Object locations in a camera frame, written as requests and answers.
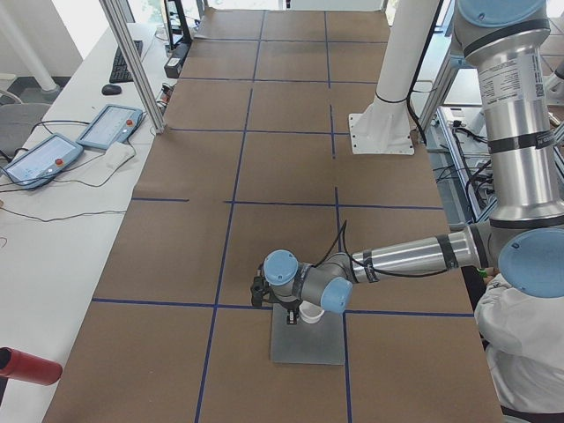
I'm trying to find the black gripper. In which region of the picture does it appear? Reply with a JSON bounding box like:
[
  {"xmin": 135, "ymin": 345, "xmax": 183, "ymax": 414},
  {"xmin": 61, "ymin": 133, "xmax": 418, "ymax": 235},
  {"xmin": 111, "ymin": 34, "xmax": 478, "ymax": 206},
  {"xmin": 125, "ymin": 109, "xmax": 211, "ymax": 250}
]
[{"xmin": 279, "ymin": 300, "xmax": 302, "ymax": 325}]

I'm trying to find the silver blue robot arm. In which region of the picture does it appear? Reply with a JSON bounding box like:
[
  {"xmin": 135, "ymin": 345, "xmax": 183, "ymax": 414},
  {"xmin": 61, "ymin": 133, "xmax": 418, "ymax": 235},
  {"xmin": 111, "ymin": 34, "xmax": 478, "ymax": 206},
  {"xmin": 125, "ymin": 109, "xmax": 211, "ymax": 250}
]
[{"xmin": 250, "ymin": 1, "xmax": 563, "ymax": 323}]

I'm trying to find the person in white shirt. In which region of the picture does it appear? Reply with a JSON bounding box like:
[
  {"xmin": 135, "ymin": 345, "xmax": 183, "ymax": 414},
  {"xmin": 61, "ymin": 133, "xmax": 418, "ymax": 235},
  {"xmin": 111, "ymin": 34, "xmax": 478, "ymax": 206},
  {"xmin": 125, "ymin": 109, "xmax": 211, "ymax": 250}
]
[{"xmin": 463, "ymin": 266, "xmax": 563, "ymax": 422}]

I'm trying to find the white crumpled cloth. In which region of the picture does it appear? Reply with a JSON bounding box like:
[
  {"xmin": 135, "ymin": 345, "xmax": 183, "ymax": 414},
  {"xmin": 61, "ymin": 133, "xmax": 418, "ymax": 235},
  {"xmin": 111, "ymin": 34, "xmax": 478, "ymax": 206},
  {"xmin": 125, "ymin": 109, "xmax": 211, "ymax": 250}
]
[{"xmin": 103, "ymin": 142, "xmax": 135, "ymax": 169}]

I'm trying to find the far blue teach pendant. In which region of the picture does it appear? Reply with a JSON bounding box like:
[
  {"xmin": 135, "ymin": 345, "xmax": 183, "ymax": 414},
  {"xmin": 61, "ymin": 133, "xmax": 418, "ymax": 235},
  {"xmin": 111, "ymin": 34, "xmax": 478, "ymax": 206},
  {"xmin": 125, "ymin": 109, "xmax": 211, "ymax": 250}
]
[{"xmin": 77, "ymin": 104, "xmax": 144, "ymax": 150}]

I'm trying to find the blue teach pendant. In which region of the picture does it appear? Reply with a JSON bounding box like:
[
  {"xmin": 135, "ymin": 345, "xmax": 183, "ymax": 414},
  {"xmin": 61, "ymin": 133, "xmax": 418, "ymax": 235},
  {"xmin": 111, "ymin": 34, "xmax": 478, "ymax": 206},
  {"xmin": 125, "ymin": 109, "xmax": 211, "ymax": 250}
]
[
  {"xmin": 2, "ymin": 133, "xmax": 84, "ymax": 189},
  {"xmin": 77, "ymin": 104, "xmax": 144, "ymax": 150}
]

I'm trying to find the black box device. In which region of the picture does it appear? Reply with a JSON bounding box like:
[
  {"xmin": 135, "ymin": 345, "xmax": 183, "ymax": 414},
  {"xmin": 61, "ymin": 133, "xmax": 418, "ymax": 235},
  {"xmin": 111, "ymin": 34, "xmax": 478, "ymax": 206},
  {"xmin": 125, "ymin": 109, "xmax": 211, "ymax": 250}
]
[{"xmin": 164, "ymin": 43, "xmax": 190, "ymax": 79}]

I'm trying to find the red cylinder bottle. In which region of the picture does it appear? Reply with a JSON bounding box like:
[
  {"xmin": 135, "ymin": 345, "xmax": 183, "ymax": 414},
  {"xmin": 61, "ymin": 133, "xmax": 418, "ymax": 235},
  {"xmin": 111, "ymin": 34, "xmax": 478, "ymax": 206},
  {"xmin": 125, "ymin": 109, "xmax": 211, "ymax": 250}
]
[{"xmin": 1, "ymin": 347, "xmax": 63, "ymax": 386}]

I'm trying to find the near blue teach pendant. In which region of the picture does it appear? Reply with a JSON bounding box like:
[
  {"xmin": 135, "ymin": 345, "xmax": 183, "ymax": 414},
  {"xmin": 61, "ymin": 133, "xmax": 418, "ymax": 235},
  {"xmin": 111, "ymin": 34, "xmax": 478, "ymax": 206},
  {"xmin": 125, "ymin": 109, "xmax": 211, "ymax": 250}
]
[{"xmin": 2, "ymin": 133, "xmax": 84, "ymax": 189}]

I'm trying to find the black computer mouse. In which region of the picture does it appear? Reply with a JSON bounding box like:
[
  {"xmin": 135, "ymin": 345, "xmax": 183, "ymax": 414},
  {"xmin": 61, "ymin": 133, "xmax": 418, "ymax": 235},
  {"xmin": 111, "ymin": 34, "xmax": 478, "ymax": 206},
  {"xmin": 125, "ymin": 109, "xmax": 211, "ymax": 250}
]
[{"xmin": 101, "ymin": 84, "xmax": 122, "ymax": 96}]

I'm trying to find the black keyboard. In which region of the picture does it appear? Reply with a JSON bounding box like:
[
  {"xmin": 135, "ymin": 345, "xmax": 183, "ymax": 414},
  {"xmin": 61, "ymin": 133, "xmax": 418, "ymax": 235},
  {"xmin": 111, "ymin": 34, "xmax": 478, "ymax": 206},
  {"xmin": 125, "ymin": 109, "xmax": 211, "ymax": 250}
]
[{"xmin": 108, "ymin": 48, "xmax": 133, "ymax": 84}]

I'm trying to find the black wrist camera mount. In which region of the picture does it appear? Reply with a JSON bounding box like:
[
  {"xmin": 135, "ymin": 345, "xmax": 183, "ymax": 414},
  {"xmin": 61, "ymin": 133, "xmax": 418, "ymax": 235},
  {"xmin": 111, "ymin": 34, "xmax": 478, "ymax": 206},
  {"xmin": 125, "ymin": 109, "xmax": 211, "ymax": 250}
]
[{"xmin": 250, "ymin": 264, "xmax": 274, "ymax": 308}]

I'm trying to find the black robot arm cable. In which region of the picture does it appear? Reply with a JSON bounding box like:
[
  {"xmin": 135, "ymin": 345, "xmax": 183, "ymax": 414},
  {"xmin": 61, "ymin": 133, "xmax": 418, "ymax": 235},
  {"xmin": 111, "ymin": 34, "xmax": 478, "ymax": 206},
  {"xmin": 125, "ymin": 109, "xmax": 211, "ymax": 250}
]
[{"xmin": 313, "ymin": 219, "xmax": 450, "ymax": 278}]

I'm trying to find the white camera mast pedestal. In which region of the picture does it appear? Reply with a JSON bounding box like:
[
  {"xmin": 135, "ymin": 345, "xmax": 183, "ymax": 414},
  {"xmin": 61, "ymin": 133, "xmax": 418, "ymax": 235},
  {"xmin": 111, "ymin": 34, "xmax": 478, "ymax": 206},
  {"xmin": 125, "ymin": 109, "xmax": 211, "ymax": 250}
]
[{"xmin": 349, "ymin": 0, "xmax": 442, "ymax": 155}]

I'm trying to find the aluminium frame post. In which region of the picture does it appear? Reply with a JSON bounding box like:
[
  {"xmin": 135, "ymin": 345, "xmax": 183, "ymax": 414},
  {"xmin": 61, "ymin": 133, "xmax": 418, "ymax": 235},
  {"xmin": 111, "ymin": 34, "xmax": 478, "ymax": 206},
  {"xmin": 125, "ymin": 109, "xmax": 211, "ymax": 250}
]
[{"xmin": 100, "ymin": 0, "xmax": 165, "ymax": 134}]

